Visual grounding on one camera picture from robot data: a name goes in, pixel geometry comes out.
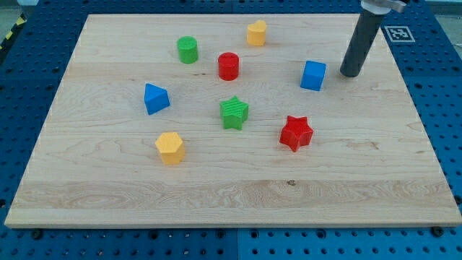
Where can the blue cube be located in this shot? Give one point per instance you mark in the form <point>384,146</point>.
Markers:
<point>313,75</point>

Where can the green star block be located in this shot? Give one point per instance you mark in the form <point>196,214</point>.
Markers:
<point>234,113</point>

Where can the yellow hexagon block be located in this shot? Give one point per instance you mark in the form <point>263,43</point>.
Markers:
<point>171,148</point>

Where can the red star block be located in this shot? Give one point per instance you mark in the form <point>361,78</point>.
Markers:
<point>296,133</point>

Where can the red cylinder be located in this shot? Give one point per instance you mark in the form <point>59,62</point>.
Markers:
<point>228,66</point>

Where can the blue triangular prism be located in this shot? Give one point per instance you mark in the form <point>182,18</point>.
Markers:
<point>155,98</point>

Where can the green cylinder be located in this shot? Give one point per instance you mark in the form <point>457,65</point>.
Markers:
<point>187,49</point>

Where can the yellow heart block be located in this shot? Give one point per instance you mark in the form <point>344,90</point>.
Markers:
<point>256,33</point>

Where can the wooden board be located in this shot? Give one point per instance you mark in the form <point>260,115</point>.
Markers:
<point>95,164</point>

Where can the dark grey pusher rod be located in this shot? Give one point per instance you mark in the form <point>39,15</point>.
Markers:
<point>362,39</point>

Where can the white fiducial marker tag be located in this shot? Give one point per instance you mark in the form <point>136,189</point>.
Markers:
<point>399,34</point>

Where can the silver rod mount clamp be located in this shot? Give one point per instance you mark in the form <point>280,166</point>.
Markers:
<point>381,7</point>

